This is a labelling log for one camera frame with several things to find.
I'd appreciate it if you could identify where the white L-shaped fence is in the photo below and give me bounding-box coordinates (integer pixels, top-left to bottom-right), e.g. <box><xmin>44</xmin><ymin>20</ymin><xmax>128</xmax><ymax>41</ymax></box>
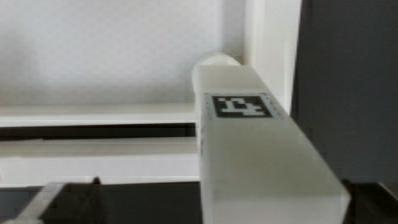
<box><xmin>0</xmin><ymin>0</ymin><xmax>304</xmax><ymax>187</ymax></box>

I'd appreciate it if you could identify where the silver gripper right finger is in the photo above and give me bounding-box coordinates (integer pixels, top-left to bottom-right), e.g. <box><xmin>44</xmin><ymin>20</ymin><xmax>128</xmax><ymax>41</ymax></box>
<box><xmin>343</xmin><ymin>180</ymin><xmax>398</xmax><ymax>224</ymax></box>

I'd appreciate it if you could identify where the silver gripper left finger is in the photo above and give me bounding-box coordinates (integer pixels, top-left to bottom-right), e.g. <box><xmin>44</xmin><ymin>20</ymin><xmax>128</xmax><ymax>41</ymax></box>
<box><xmin>10</xmin><ymin>176</ymin><xmax>108</xmax><ymax>224</ymax></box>

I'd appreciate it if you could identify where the white desk top tray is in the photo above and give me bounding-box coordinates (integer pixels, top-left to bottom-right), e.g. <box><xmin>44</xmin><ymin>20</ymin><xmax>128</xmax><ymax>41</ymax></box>
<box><xmin>0</xmin><ymin>0</ymin><xmax>245</xmax><ymax>127</ymax></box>

